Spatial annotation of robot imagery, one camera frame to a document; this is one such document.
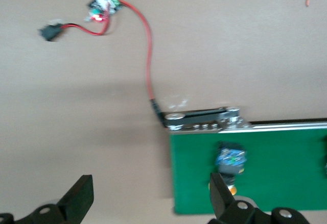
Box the black connector plug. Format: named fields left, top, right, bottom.
left=37, top=20, right=63, bottom=42

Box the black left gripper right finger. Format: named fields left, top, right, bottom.
left=208, top=172, right=310, bottom=224

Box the small circuit board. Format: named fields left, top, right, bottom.
left=86, top=0, right=124, bottom=22

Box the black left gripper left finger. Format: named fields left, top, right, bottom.
left=0, top=174, right=94, bottom=224

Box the green conveyor belt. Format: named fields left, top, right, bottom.
left=163, top=106, right=327, bottom=215

